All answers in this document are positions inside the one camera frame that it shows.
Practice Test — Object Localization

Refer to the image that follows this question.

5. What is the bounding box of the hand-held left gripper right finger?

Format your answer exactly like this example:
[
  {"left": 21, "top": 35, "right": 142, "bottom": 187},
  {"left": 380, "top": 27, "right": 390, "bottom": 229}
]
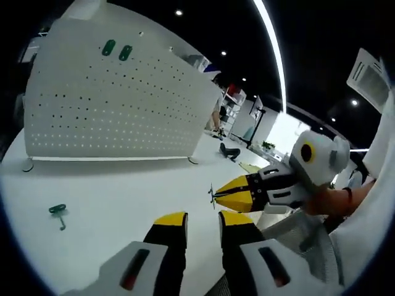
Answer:
[{"left": 218, "top": 210, "right": 345, "bottom": 296}]

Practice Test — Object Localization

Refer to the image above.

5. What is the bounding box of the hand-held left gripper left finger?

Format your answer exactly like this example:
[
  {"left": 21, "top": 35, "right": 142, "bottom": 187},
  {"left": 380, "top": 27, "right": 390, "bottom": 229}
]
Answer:
[{"left": 60, "top": 212, "right": 189, "bottom": 296}]

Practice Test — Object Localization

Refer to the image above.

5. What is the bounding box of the person's right hand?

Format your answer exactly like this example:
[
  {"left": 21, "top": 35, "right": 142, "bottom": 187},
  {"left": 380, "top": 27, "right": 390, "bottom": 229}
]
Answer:
[{"left": 304, "top": 186, "right": 347, "bottom": 216}]

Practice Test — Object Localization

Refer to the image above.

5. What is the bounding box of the dark grey curved object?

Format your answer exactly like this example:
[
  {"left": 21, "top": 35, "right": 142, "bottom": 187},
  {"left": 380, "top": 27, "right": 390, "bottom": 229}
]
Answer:
[{"left": 219, "top": 142, "right": 241, "bottom": 161}]

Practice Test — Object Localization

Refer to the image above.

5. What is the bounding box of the metal storage shelf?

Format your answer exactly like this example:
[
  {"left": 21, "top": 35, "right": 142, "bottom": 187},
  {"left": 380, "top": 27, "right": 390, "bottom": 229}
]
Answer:
[{"left": 168, "top": 46, "right": 214, "bottom": 75}]

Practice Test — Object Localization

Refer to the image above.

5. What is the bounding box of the group of ceiling spotlights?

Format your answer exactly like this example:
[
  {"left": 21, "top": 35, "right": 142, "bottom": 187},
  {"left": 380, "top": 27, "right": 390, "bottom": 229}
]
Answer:
[{"left": 175, "top": 9, "right": 359, "bottom": 130}]

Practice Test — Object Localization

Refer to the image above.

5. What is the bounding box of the yellow-green cloth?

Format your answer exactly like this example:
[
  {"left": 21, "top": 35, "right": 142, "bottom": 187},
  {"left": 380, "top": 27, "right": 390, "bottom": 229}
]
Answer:
[{"left": 239, "top": 162, "right": 264, "bottom": 175}]

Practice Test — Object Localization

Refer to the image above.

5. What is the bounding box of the ceiling air vent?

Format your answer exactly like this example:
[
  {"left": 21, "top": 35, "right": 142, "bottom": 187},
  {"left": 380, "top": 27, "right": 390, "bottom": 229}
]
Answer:
[{"left": 346, "top": 47, "right": 390, "bottom": 115}]

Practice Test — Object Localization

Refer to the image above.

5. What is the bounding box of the long ceiling light strip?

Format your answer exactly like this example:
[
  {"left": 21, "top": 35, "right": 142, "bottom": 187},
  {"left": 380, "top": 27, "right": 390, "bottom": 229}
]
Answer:
[{"left": 252, "top": 0, "right": 288, "bottom": 112}]

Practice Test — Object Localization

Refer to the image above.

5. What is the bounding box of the white storage rack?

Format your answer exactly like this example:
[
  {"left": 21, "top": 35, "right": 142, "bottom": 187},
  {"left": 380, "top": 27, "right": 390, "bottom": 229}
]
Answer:
[{"left": 221, "top": 85, "right": 248, "bottom": 137}]

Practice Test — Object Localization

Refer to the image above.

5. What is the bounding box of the white perforated mounting plate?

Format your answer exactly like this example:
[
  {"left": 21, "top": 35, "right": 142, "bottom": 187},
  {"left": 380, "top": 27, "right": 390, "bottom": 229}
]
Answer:
[{"left": 21, "top": 17, "right": 223, "bottom": 173}]

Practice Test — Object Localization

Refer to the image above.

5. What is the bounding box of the black tripod stand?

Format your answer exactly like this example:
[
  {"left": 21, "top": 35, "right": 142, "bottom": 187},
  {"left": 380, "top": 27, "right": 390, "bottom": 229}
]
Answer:
[{"left": 230, "top": 94, "right": 267, "bottom": 149}]

